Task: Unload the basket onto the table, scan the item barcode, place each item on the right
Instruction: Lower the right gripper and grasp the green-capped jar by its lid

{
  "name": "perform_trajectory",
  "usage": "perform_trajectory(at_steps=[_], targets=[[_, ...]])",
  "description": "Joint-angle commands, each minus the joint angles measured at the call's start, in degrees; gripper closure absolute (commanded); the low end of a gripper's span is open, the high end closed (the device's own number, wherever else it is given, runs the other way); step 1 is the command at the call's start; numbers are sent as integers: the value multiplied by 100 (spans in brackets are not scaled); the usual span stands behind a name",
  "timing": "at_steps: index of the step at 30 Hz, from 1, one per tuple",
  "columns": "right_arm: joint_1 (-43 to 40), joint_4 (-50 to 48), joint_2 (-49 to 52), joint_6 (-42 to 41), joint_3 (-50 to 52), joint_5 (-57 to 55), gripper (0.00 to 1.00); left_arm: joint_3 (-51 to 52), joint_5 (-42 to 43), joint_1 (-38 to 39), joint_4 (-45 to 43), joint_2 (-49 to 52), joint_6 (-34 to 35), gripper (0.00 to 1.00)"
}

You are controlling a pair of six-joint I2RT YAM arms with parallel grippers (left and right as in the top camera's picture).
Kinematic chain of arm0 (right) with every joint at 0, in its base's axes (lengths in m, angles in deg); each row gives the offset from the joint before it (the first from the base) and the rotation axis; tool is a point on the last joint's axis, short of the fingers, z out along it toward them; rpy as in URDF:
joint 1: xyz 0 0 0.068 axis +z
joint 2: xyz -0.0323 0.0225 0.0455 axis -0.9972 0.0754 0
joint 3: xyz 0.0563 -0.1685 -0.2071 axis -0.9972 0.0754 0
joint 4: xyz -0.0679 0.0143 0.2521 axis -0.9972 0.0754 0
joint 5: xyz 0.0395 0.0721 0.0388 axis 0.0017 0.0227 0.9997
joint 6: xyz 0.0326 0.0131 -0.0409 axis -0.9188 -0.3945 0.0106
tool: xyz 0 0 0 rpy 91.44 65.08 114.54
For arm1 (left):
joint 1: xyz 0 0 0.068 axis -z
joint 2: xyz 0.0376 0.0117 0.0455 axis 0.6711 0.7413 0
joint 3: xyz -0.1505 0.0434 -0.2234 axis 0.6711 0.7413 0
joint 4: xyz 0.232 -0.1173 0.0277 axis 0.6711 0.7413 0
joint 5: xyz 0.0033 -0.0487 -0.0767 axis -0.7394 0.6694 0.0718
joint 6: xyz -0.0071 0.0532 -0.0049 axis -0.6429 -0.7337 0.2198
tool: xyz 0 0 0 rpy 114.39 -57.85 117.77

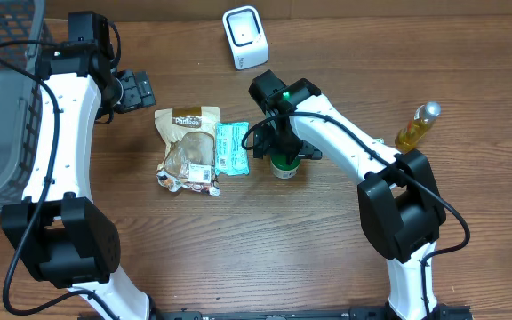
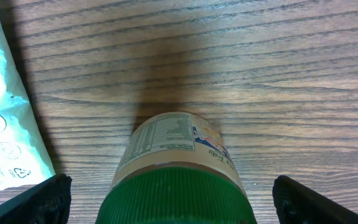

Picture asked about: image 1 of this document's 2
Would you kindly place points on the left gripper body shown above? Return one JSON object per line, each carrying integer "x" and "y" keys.
{"x": 138, "y": 92}

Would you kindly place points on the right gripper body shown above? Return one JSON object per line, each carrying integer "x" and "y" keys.
{"x": 284, "y": 142}

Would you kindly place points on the green lid white jar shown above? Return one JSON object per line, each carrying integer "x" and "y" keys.
{"x": 280, "y": 167}

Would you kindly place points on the teal snack packet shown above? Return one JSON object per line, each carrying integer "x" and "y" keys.
{"x": 231, "y": 158}

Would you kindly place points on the brown Pantree snack bag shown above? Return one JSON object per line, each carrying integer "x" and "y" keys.
{"x": 189, "y": 135}

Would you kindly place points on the yellow drink bottle silver cap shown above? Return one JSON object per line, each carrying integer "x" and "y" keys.
{"x": 423, "y": 120}

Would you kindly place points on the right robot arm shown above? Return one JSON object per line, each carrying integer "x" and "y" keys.
{"x": 397, "y": 193}

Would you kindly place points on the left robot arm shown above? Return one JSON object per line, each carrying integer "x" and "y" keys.
{"x": 56, "y": 230}

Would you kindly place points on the white barcode scanner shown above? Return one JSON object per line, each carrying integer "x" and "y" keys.
{"x": 246, "y": 37}

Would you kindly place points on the dark grey plastic basket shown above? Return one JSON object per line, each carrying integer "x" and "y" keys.
{"x": 22, "y": 31}

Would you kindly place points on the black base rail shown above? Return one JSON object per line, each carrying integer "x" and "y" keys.
{"x": 442, "y": 312}

